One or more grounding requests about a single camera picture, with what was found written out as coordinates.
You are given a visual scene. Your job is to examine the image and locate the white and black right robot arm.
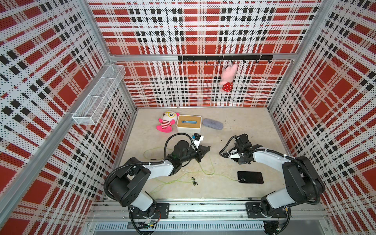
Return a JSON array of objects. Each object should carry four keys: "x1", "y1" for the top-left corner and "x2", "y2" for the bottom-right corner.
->
[{"x1": 219, "y1": 134, "x2": 325, "y2": 218}]

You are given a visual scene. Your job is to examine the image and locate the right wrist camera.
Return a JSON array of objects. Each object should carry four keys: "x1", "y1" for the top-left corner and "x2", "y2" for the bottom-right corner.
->
[{"x1": 228, "y1": 150, "x2": 240, "y2": 162}]

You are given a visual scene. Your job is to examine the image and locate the white tissue box wooden lid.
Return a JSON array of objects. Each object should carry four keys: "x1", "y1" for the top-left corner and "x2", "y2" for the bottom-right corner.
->
[{"x1": 176, "y1": 115, "x2": 202, "y2": 133}]

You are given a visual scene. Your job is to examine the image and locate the grey fabric case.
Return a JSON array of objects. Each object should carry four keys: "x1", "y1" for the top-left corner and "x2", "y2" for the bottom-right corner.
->
[{"x1": 202, "y1": 118, "x2": 223, "y2": 130}]

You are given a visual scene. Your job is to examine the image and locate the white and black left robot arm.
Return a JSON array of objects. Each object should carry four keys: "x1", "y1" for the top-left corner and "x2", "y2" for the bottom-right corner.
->
[{"x1": 104, "y1": 133, "x2": 211, "y2": 218}]

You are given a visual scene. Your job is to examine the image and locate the black hook rail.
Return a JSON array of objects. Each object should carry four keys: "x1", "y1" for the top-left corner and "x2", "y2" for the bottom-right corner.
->
[{"x1": 178, "y1": 55, "x2": 274, "y2": 62}]

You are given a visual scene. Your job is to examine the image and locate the white wire mesh basket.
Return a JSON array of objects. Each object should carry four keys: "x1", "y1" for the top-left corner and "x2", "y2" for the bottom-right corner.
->
[{"x1": 72, "y1": 65, "x2": 125, "y2": 125}]

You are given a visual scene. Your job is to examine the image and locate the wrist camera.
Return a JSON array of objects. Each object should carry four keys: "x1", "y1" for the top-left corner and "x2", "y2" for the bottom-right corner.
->
[
  {"x1": 228, "y1": 150, "x2": 240, "y2": 162},
  {"x1": 192, "y1": 133, "x2": 204, "y2": 149}
]

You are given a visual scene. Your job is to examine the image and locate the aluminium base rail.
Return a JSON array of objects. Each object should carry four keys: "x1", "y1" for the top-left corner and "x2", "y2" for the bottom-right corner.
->
[{"x1": 83, "y1": 198, "x2": 334, "y2": 235}]

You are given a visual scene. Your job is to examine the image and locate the pink pig plush toy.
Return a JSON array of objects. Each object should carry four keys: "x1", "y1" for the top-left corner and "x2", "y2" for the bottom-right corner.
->
[{"x1": 219, "y1": 64, "x2": 239, "y2": 93}]

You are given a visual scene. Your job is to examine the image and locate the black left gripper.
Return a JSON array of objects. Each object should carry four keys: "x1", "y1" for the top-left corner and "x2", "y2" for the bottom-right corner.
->
[{"x1": 180, "y1": 145, "x2": 210, "y2": 163}]

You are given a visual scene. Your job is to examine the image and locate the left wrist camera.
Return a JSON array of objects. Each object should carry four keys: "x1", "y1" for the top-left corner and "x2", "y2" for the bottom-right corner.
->
[{"x1": 192, "y1": 133, "x2": 204, "y2": 149}]

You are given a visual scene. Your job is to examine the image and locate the pink striped plush doll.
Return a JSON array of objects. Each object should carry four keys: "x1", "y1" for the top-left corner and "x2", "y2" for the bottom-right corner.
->
[{"x1": 156, "y1": 111, "x2": 180, "y2": 133}]

